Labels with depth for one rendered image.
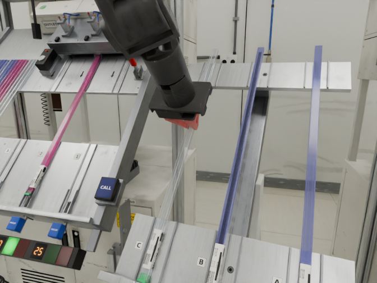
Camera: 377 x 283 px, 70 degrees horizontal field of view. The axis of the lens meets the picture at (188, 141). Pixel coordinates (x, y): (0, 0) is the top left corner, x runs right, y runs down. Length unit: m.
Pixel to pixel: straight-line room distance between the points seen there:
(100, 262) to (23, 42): 0.89
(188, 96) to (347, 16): 2.16
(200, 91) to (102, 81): 0.48
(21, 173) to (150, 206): 0.39
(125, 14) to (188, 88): 0.15
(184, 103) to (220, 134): 2.05
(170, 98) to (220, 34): 2.03
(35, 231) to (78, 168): 0.59
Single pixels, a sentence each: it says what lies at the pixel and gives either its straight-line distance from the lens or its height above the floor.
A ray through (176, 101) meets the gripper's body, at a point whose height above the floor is 0.99.
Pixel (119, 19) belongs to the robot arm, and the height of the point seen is 1.10.
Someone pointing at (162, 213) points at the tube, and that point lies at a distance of 0.47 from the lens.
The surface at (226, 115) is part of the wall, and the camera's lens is 2.46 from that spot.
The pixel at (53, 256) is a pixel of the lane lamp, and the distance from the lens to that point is 0.68.
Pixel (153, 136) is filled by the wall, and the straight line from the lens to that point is 2.67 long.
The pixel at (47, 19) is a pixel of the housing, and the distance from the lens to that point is 1.19.
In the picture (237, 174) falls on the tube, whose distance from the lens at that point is 0.47.
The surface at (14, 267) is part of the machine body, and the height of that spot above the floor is 0.23.
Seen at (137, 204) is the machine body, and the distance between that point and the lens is 0.96.
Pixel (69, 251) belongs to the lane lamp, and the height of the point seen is 0.66.
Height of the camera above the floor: 1.04
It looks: 15 degrees down
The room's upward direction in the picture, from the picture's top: straight up
